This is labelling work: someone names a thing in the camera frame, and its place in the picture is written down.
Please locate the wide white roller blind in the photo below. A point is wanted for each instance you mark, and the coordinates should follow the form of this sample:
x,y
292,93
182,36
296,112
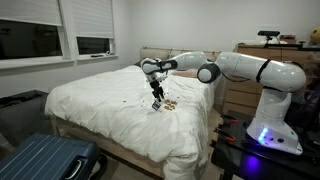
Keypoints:
x,y
30,10

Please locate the narrow dark window pane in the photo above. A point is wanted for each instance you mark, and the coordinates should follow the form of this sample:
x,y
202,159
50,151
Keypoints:
x,y
93,45

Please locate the brown pellets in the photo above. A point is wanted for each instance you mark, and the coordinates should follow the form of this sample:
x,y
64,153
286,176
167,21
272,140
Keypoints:
x,y
170,106

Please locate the wooden chest of drawers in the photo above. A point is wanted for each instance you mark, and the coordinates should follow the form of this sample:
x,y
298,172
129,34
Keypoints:
x,y
240,96

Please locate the black remote control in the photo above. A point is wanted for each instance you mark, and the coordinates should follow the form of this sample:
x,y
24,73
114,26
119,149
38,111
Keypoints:
x,y
97,55

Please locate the brown box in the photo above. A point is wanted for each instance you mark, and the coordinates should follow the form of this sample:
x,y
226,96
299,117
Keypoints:
x,y
288,38

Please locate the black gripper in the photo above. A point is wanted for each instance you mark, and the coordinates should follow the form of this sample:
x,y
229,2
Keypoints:
x,y
156,87

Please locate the white duvet bed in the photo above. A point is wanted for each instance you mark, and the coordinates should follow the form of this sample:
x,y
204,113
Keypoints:
x,y
126,154

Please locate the blue hard-shell suitcase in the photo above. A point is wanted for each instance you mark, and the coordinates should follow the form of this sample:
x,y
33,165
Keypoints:
x,y
43,158

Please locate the yellow plush toy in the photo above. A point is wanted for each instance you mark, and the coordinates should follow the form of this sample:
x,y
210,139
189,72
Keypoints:
x,y
316,36

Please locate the orange black clamp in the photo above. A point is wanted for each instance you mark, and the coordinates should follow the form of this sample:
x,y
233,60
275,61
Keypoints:
x,y
230,120
225,136

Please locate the wide dark window pane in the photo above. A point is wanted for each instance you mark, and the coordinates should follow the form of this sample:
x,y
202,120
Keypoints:
x,y
30,41

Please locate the dark grey armchair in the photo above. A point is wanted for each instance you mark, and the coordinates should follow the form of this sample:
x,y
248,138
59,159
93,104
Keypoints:
x,y
23,116

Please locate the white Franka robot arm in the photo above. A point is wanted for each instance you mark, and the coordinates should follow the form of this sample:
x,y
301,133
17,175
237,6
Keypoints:
x,y
273,76

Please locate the white quilted duvet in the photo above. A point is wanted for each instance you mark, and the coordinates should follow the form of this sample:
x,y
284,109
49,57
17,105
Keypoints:
x,y
116,106

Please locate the narrow white roller blind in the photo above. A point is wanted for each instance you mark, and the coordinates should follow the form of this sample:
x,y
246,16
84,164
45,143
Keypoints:
x,y
93,16

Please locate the black robot table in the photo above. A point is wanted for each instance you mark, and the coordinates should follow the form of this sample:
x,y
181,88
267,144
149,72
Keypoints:
x,y
233,160

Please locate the black camera on stand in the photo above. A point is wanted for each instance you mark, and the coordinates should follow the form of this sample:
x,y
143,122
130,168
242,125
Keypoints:
x,y
268,34

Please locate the pink pillow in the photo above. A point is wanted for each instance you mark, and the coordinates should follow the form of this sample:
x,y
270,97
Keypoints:
x,y
186,74

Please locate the beige headboard cushion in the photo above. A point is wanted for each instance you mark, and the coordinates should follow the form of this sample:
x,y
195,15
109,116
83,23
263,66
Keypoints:
x,y
150,53

